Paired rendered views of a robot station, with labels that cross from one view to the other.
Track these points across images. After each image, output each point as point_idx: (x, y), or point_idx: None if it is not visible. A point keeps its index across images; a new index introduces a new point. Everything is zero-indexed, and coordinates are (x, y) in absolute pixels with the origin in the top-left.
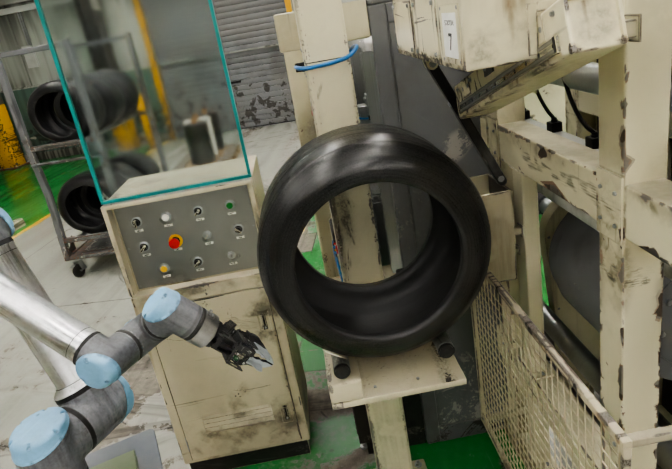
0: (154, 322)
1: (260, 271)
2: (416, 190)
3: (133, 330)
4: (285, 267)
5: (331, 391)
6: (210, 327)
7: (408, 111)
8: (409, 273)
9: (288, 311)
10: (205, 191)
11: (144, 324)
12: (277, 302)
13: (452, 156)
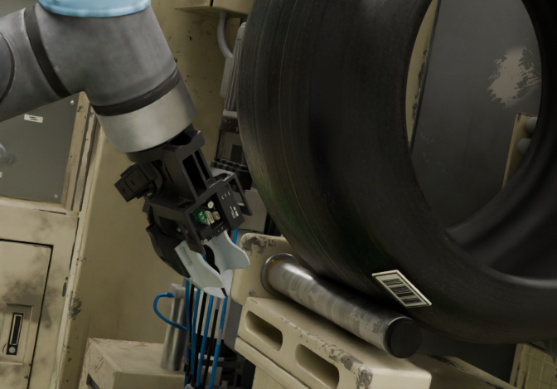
0: (84, 16)
1: (318, 29)
2: (426, 134)
3: (1, 30)
4: (399, 24)
5: (366, 383)
6: (186, 103)
7: None
8: (472, 231)
9: (360, 136)
10: None
11: (32, 28)
12: (338, 110)
13: (501, 94)
